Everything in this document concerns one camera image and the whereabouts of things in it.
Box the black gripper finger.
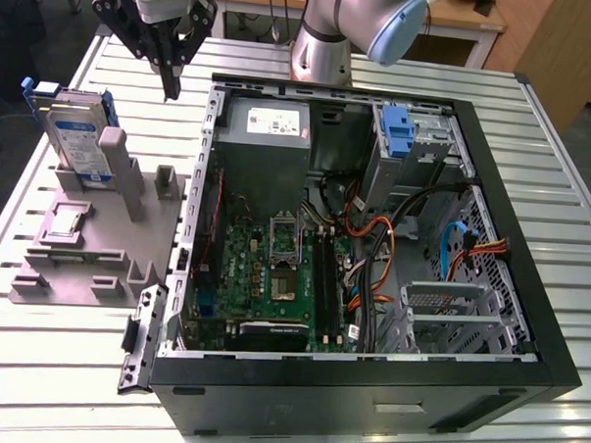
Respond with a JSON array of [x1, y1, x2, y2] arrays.
[[88, 0, 177, 101], [169, 0, 219, 103]]

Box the hard disk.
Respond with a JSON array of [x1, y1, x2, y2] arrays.
[[16, 75, 123, 193]]

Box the orange red yellow power wire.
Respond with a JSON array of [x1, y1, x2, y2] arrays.
[[447, 233, 513, 287]]

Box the black office chair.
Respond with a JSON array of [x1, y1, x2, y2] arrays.
[[0, 0, 47, 105]]

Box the grey power supply unit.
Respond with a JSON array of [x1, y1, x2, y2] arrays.
[[212, 95, 315, 223]]

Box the silver CPU chip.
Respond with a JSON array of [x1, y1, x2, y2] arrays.
[[50, 209, 89, 237]]

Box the blue plastic drive latch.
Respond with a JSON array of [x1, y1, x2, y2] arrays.
[[378, 103, 415, 159]]

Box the metal socket cover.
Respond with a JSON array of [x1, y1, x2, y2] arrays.
[[266, 211, 307, 271]]

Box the grey parts rack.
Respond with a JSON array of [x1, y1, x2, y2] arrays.
[[7, 123, 190, 312]]

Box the green RAM stick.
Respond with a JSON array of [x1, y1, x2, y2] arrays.
[[47, 249, 100, 265]]

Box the silver drive cage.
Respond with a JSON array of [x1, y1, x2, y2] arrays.
[[359, 101, 478, 216]]

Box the green motherboard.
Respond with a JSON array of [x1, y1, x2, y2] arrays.
[[181, 216, 369, 356]]

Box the wooden desk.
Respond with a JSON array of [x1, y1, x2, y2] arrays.
[[419, 0, 511, 70]]

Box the CPU socket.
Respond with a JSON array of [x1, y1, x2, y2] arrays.
[[267, 269, 302, 304]]

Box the black RAM slot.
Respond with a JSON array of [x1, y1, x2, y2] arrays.
[[309, 225, 336, 345]]

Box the black graphics card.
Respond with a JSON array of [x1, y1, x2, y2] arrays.
[[223, 317, 312, 354]]

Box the wooden cabinet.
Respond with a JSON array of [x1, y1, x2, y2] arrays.
[[515, 0, 591, 137]]

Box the black PC case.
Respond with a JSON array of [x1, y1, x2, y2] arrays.
[[146, 70, 591, 443]]

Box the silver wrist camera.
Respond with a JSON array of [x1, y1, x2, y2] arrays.
[[128, 0, 194, 25]]

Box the white floor cable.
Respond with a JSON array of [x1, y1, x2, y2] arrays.
[[0, 113, 51, 128]]

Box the thin red wire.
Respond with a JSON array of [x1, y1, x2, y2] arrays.
[[188, 166, 226, 281]]

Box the orange red wire bundle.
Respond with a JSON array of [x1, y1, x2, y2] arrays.
[[340, 214, 400, 306]]

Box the silver expansion slot bracket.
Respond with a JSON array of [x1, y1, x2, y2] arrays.
[[118, 280, 171, 398]]

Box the black cable bundle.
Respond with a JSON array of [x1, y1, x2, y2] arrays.
[[356, 177, 472, 359]]

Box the blue wire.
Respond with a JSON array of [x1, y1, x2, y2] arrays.
[[438, 219, 482, 284]]

